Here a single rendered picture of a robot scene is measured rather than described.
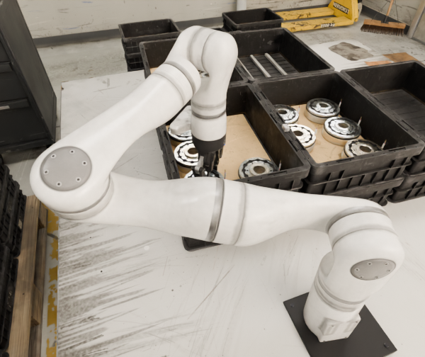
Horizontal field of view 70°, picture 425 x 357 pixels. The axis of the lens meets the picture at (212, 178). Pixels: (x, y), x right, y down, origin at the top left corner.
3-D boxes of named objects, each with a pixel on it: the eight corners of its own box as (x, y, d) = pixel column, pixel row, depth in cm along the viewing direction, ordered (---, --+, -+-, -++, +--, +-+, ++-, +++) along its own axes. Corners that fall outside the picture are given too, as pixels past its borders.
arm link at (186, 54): (191, 15, 54) (140, 59, 49) (233, 25, 51) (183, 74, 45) (197, 50, 60) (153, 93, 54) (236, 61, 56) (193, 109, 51)
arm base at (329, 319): (355, 336, 63) (383, 299, 51) (312, 343, 62) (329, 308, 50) (336, 292, 69) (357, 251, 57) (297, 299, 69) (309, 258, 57)
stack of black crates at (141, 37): (176, 74, 264) (171, 18, 232) (185, 91, 244) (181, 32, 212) (129, 81, 255) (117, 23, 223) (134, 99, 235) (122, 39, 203)
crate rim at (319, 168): (424, 153, 73) (429, 145, 72) (312, 176, 68) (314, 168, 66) (335, 76, 101) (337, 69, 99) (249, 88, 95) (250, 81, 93)
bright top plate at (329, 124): (367, 134, 87) (368, 133, 86) (336, 142, 85) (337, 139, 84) (346, 115, 93) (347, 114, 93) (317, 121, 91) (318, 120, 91)
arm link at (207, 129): (187, 111, 71) (185, 87, 66) (232, 122, 67) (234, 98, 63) (168, 133, 65) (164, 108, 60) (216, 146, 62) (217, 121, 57)
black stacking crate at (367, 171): (405, 180, 80) (426, 147, 72) (302, 203, 75) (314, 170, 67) (327, 103, 107) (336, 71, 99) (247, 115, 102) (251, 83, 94)
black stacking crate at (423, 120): (496, 161, 86) (525, 127, 78) (406, 180, 80) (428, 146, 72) (400, 91, 113) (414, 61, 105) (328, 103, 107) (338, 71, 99)
